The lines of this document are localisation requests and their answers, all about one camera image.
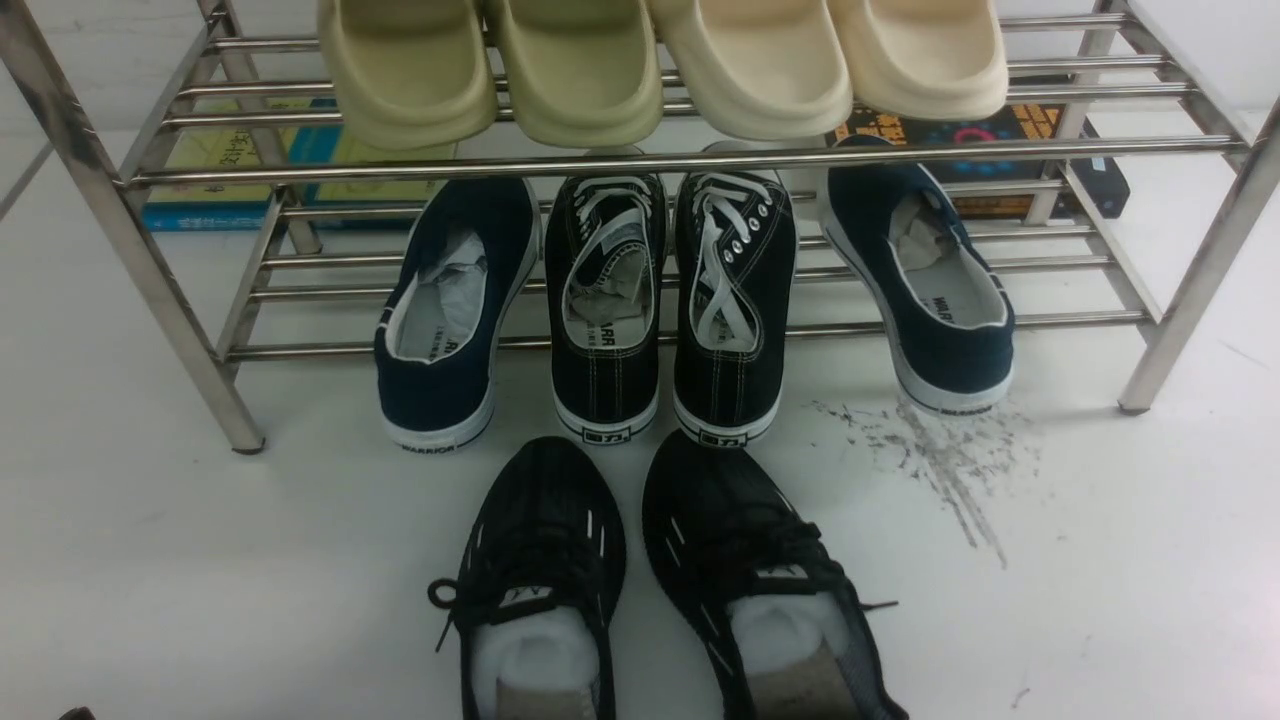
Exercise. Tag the cream slipper left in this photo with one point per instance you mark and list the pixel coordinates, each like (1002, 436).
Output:
(759, 70)

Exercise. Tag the black knit sneaker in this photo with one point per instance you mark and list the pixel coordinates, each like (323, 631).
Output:
(783, 626)
(540, 578)

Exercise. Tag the cream slipper right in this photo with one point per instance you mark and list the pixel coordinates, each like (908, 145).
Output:
(927, 60)

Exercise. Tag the stainless steel shoe rack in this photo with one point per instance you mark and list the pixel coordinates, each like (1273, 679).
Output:
(1126, 94)

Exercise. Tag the black knit sneaker right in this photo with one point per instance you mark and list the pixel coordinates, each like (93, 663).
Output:
(783, 626)

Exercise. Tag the navy slip-on shoe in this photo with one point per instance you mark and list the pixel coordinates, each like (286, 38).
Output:
(946, 314)
(469, 255)

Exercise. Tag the olive green slipper left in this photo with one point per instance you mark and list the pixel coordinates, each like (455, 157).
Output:
(408, 74)

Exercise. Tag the black canvas sneaker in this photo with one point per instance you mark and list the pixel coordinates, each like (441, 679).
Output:
(604, 253)
(735, 243)

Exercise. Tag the black canvas sneaker left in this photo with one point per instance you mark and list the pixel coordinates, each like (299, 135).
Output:
(604, 253)

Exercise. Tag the yellow and blue book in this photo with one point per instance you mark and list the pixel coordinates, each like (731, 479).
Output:
(241, 207)

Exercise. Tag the olive green slipper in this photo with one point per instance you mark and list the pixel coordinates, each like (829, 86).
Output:
(580, 74)
(408, 74)

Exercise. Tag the black knit sneaker left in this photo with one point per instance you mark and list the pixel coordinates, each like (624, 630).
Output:
(540, 578)

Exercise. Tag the olive green slipper right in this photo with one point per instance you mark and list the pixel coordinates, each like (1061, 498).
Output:
(580, 74)

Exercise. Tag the black and orange book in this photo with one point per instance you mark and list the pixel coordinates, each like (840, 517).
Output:
(1102, 177)

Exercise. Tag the cream slipper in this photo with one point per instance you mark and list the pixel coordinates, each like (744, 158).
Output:
(927, 60)
(759, 70)

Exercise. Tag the black canvas sneaker right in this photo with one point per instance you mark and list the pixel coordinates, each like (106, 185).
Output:
(735, 243)

